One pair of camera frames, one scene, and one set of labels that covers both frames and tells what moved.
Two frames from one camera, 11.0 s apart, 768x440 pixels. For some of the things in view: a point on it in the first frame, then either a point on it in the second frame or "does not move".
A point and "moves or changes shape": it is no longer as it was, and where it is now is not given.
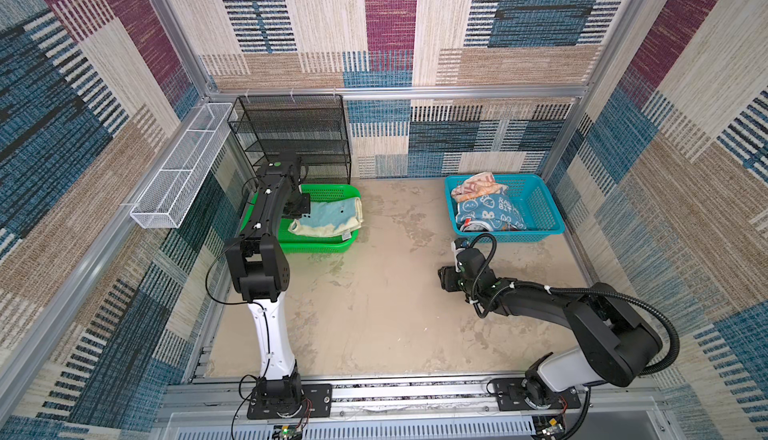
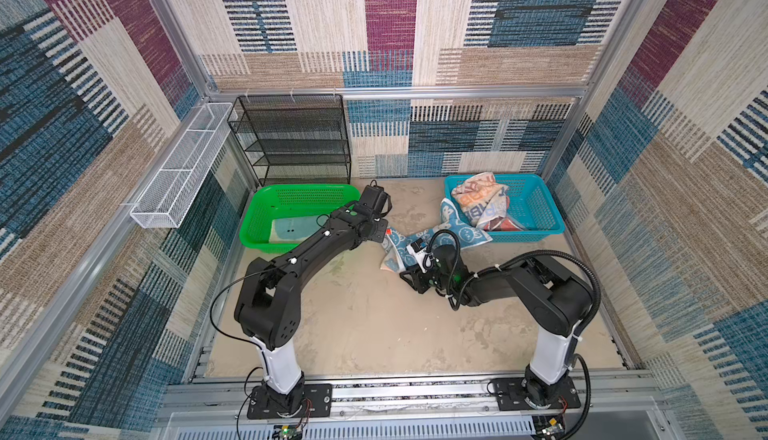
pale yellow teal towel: (329, 217) moves or changes shape
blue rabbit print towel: (497, 210) → (452, 228)
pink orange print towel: (477, 185) does not move
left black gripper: (305, 207) → (381, 227)
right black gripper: (447, 276) → (417, 282)
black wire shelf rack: (312, 126) does not move
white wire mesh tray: (172, 189) does not move
